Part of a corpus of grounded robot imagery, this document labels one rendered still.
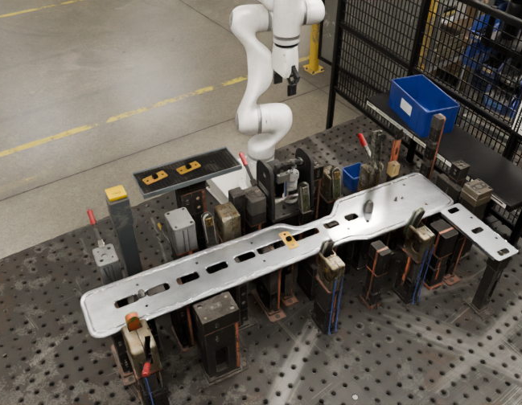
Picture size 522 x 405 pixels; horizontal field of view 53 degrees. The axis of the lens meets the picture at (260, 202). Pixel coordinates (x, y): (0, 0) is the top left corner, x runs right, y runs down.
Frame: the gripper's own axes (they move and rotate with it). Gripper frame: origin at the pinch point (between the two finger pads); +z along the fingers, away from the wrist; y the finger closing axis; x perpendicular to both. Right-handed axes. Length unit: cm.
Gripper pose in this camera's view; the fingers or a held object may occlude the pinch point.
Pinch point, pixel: (285, 86)
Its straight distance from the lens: 179.2
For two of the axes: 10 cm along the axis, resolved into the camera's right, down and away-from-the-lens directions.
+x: 8.9, -3.0, 3.5
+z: 0.0, 7.6, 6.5
